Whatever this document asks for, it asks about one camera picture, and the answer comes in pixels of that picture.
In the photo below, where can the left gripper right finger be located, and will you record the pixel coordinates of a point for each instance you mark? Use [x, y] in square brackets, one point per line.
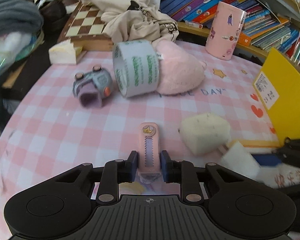
[184, 174]

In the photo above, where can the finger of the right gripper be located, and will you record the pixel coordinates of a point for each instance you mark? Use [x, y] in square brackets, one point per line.
[290, 147]
[273, 159]

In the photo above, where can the pink sticker cylinder container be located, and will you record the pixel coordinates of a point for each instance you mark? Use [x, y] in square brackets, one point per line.
[225, 30]

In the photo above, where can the clear packing tape roll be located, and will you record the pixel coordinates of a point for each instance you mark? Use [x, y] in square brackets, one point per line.
[136, 67]

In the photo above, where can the wooden chessboard box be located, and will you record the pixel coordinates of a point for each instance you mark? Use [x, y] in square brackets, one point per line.
[84, 29]

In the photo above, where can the pink plush toy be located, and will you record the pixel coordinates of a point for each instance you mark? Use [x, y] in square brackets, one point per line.
[179, 71]

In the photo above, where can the white foam wedge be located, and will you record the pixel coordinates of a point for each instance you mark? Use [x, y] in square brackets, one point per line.
[65, 53]

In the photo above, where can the cream sponge block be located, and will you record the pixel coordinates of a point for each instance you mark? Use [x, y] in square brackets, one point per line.
[204, 133]

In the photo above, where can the cream canvas bag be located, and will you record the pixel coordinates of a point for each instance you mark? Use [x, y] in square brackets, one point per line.
[127, 20]

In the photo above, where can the yellow cardboard box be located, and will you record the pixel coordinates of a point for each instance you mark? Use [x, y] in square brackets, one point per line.
[278, 87]

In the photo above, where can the orange white small box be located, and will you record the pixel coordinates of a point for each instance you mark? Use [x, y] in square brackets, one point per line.
[194, 24]

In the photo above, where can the white sponge block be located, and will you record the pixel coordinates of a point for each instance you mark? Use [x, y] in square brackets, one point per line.
[240, 160]

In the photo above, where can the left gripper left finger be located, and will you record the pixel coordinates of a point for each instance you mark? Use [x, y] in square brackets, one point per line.
[114, 173]

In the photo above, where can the grey folded cloth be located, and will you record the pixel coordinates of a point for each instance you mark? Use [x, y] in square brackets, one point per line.
[19, 15]

